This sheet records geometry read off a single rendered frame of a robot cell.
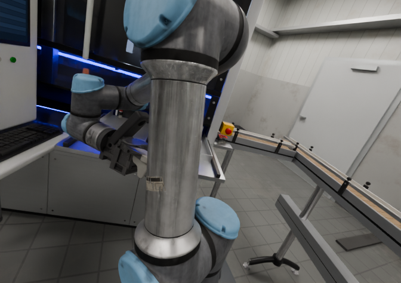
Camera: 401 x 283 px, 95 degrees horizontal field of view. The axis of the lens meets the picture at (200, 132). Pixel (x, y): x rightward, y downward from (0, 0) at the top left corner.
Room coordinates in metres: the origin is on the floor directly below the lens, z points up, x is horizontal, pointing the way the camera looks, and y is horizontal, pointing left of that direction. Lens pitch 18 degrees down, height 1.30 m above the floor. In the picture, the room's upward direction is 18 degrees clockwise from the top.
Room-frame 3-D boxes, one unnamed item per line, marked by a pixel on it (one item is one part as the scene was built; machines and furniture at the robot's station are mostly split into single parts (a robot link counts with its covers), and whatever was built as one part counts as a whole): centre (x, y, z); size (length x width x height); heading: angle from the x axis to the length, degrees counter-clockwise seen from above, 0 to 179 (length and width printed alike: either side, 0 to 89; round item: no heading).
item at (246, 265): (1.14, -0.88, 0.07); 0.50 x 0.08 x 0.14; 102
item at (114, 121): (0.93, 0.40, 0.90); 0.34 x 0.26 x 0.04; 12
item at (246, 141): (1.37, -0.41, 0.92); 0.69 x 0.15 x 0.16; 102
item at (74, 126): (0.49, 0.33, 1.04); 0.11 x 0.08 x 0.09; 71
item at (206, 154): (1.00, 0.07, 0.90); 0.34 x 0.26 x 0.04; 12
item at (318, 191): (1.14, -0.88, 0.46); 0.09 x 0.09 x 0.77; 12
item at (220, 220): (0.35, -0.09, 0.96); 0.13 x 0.12 x 0.14; 145
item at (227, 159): (1.34, -0.26, 0.46); 0.09 x 0.09 x 0.77; 12
